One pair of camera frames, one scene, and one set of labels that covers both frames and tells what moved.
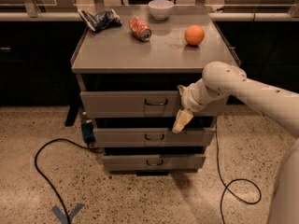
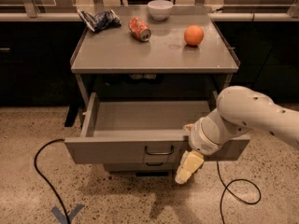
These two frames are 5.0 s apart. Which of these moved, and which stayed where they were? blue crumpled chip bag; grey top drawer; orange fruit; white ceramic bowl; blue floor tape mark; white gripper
Moved: white gripper; grey top drawer
Stayed: white ceramic bowl; blue floor tape mark; blue crumpled chip bag; orange fruit
